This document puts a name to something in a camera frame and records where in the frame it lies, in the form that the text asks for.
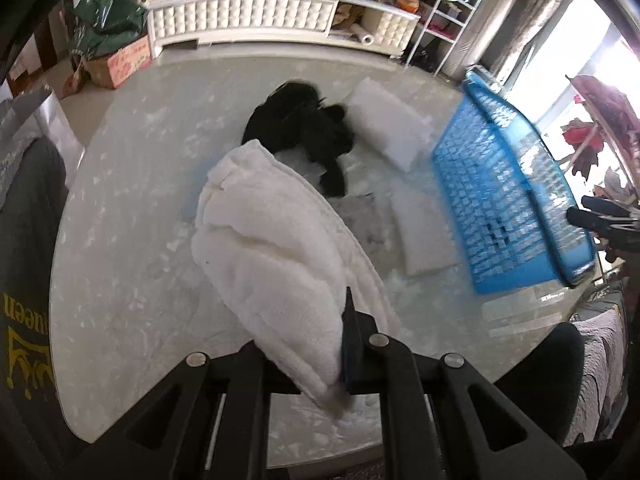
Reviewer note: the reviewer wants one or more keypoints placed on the white metal shelf rack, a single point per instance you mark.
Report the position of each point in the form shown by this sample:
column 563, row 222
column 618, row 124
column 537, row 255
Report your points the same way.
column 445, row 23

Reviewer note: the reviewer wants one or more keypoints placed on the white foam pillow block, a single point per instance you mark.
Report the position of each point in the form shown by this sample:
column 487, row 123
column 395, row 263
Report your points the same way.
column 387, row 124

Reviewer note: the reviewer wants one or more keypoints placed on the black plush cloth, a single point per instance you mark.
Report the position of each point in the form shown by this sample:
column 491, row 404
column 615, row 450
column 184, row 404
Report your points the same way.
column 294, row 116

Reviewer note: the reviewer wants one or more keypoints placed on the grey stained cloth pad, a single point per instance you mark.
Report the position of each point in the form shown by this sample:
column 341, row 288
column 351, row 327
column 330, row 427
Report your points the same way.
column 366, row 220

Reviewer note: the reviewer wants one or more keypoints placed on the green plastic bag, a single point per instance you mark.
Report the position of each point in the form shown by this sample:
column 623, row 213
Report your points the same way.
column 105, row 26

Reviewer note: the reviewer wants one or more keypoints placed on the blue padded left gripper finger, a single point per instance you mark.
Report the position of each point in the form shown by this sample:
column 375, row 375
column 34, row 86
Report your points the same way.
column 351, row 351

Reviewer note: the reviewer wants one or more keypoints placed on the white tufted TV cabinet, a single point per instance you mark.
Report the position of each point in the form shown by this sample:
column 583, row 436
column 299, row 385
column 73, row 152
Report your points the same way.
column 322, row 22

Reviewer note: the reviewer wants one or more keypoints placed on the wooden drying rack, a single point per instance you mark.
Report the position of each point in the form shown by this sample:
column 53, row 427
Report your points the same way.
column 629, row 159

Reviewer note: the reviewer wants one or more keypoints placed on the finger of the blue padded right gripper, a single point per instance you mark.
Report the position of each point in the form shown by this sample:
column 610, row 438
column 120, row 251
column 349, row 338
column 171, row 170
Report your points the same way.
column 602, row 205
column 611, row 228

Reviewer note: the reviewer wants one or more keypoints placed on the red hanging garment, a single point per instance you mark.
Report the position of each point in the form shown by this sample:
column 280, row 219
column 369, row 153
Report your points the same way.
column 585, row 138

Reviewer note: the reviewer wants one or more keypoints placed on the orange printed cardboard box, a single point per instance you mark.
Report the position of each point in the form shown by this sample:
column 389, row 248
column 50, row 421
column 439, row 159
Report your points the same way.
column 112, row 71

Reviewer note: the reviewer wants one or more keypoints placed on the white quilted towel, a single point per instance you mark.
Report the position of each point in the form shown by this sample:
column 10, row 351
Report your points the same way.
column 285, row 263

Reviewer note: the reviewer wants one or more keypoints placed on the white rectangular sponge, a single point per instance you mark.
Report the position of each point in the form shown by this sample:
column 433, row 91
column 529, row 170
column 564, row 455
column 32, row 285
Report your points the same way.
column 424, row 232

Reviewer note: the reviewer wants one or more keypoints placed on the paper towel roll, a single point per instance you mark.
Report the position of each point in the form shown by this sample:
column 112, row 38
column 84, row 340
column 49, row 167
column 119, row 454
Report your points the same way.
column 365, row 37

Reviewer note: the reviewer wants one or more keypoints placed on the patterned beige curtain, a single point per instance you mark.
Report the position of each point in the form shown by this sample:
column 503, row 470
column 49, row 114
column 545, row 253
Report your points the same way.
column 529, row 21

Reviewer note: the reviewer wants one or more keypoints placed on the pink clothes pile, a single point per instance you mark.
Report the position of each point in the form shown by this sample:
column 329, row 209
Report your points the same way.
column 613, row 106

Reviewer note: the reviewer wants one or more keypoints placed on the blue plastic laundry basket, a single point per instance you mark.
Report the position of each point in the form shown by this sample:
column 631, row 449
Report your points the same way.
column 508, row 197

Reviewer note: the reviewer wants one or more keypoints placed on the dark chair with lace cover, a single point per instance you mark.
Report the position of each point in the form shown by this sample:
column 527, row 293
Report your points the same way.
column 36, row 442

